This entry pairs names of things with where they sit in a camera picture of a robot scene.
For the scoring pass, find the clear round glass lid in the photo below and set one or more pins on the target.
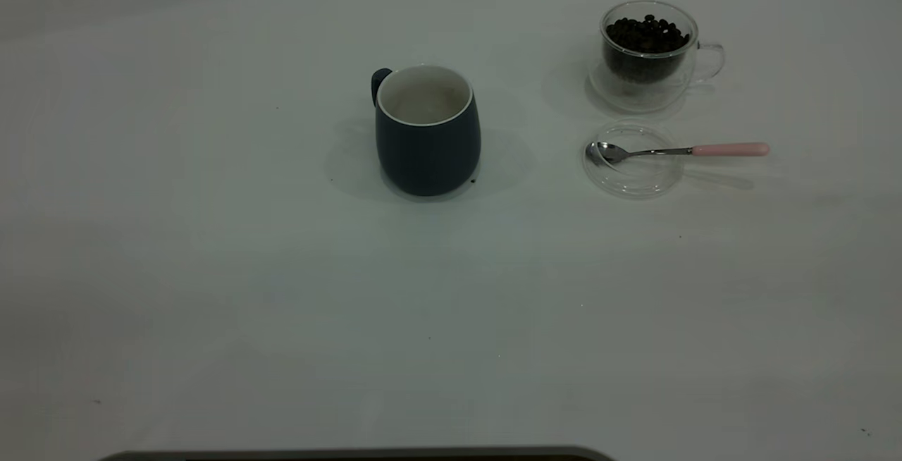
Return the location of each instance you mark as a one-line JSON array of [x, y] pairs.
[[633, 175]]

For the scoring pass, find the roasted coffee beans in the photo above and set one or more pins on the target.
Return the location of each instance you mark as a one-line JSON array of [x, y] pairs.
[[647, 41]]

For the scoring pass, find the dark grey ceramic mug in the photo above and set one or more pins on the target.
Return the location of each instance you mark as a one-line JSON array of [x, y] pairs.
[[426, 154]]

